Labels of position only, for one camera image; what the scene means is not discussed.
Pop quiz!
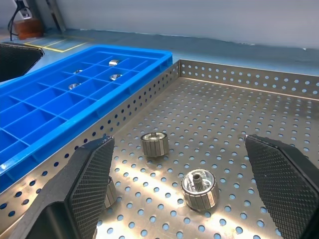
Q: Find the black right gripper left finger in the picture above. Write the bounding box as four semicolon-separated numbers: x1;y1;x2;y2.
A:
23;135;116;239

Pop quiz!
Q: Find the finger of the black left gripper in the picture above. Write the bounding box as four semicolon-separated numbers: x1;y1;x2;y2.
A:
0;41;45;83

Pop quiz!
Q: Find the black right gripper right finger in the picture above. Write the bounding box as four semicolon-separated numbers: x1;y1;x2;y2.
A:
245;134;319;239

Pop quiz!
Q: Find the blue compartment tray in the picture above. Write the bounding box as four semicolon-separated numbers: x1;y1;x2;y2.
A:
0;44;173;194

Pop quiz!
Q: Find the brown wooden block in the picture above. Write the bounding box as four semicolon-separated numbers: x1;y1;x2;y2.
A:
12;18;43;40

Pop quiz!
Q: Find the perforated metal tray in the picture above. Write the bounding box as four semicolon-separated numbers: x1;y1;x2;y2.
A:
0;59;319;239

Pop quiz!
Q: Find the thin black cable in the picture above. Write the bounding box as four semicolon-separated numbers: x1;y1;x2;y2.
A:
7;0;28;42

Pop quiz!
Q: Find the grey metal post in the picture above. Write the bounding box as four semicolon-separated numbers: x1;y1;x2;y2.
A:
47;0;67;33

